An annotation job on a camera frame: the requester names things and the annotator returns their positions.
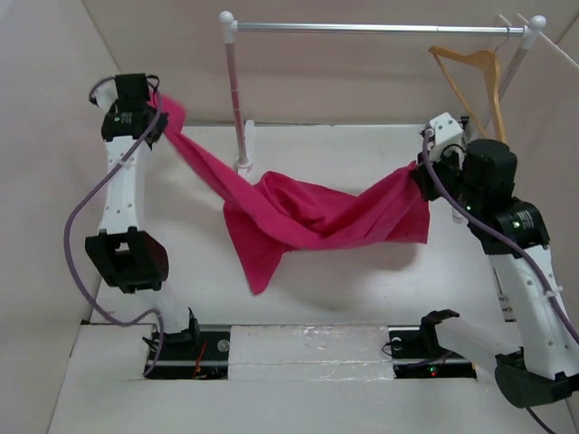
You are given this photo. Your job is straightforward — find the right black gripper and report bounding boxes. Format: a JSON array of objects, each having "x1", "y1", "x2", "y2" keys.
[{"x1": 410, "y1": 142, "x2": 482, "y2": 215}]

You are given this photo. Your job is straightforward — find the pink trousers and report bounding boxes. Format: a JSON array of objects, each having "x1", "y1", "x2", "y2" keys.
[{"x1": 150, "y1": 95, "x2": 430, "y2": 295}]

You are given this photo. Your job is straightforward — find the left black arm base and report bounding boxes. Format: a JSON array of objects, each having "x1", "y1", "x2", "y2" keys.
[{"x1": 143, "y1": 329, "x2": 231, "y2": 381}]

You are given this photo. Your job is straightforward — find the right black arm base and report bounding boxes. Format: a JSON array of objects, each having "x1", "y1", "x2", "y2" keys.
[{"x1": 381, "y1": 326, "x2": 477, "y2": 380}]

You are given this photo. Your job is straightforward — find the wooden clothes hanger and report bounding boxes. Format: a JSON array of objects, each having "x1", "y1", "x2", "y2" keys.
[{"x1": 428, "y1": 46, "x2": 507, "y2": 143}]

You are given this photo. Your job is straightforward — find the white metal clothes rack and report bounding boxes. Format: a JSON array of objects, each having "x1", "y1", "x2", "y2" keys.
[{"x1": 219, "y1": 11, "x2": 546, "y2": 177}]

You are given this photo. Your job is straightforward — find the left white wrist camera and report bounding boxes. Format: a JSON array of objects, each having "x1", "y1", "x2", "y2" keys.
[{"x1": 89, "y1": 76, "x2": 118, "y2": 113}]

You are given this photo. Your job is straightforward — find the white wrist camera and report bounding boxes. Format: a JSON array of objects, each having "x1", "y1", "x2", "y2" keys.
[
  {"x1": 425, "y1": 112, "x2": 463, "y2": 162},
  {"x1": 89, "y1": 76, "x2": 118, "y2": 113}
]

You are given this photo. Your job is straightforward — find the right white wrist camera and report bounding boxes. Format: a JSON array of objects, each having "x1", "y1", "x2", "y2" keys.
[{"x1": 425, "y1": 112, "x2": 463, "y2": 162}]

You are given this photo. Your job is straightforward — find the aluminium table edge rail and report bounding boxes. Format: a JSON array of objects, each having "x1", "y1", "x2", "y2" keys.
[{"x1": 185, "y1": 119, "x2": 426, "y2": 127}]

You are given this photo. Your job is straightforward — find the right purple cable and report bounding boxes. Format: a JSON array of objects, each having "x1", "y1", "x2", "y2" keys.
[{"x1": 420, "y1": 130, "x2": 579, "y2": 434}]

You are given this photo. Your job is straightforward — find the purple cable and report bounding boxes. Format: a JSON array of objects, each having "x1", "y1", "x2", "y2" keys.
[
  {"x1": 62, "y1": 74, "x2": 166, "y2": 376},
  {"x1": 420, "y1": 130, "x2": 579, "y2": 434}
]

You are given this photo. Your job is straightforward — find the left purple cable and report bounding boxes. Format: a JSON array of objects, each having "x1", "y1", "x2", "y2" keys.
[{"x1": 62, "y1": 74, "x2": 166, "y2": 376}]

